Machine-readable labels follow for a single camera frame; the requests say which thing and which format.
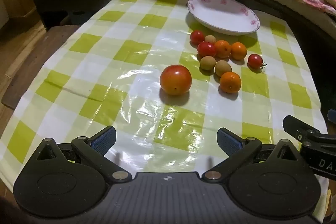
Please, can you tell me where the dark bed frame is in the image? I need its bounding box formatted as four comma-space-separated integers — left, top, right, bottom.
31, 0, 336, 62

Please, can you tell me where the small orange mandarin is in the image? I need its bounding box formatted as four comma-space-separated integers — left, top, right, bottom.
219, 71, 242, 94
214, 40, 232, 59
230, 42, 248, 60

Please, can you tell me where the green white checked tablecloth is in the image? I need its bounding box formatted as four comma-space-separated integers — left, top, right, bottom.
0, 0, 332, 216

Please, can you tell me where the red cherry tomato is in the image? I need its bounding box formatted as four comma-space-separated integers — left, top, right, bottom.
247, 54, 267, 69
197, 41, 217, 58
190, 30, 205, 45

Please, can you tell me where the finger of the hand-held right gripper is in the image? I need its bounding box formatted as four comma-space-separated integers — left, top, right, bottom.
283, 115, 322, 142

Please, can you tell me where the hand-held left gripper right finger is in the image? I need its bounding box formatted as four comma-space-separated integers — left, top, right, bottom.
202, 127, 298, 183

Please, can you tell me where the large red tomato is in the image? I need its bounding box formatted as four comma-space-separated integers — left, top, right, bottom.
160, 64, 193, 96

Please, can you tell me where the brown wooden table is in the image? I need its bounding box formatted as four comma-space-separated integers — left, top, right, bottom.
1, 25, 80, 110

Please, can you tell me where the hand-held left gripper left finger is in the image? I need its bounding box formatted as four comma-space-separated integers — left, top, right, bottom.
37, 126, 132, 184

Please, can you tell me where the white floral rim plate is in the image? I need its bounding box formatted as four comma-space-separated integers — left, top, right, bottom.
186, 0, 260, 36

